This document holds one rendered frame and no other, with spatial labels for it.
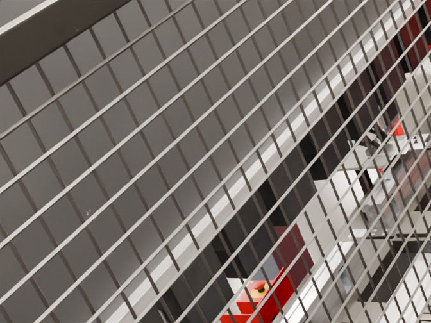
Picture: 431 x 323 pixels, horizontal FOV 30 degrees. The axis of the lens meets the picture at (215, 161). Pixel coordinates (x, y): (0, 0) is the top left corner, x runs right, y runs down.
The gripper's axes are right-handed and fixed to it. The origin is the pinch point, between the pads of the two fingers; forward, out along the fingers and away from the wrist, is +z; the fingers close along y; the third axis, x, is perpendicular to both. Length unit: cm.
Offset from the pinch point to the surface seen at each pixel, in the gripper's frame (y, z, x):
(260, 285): -43, -3, 36
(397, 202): -17.6, 14.4, -0.2
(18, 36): -165, -19, -127
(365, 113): -18.6, -7.7, -20.6
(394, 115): 0.0, -1.5, -11.2
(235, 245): -85, -11, -24
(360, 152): -1.1, -3.1, 7.2
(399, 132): 162, 4, 120
